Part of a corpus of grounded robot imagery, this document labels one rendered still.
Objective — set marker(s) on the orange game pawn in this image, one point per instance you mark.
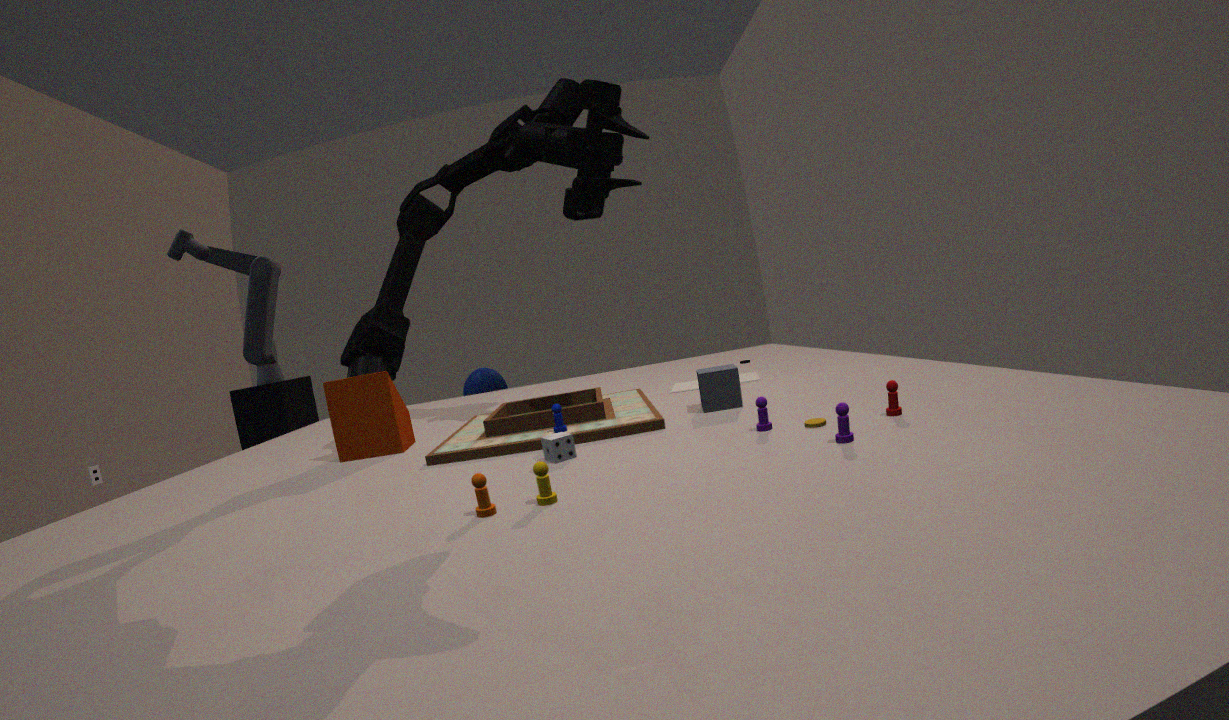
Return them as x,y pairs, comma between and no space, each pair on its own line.
485,508

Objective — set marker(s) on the purple game pawn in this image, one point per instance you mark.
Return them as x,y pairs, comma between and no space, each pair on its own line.
763,424
844,435

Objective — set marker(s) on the red pawn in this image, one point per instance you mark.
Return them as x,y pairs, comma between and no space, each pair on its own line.
893,409

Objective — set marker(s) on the white die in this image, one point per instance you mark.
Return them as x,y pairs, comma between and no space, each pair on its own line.
558,447

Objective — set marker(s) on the yellow game pawn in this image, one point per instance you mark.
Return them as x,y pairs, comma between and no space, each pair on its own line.
546,496

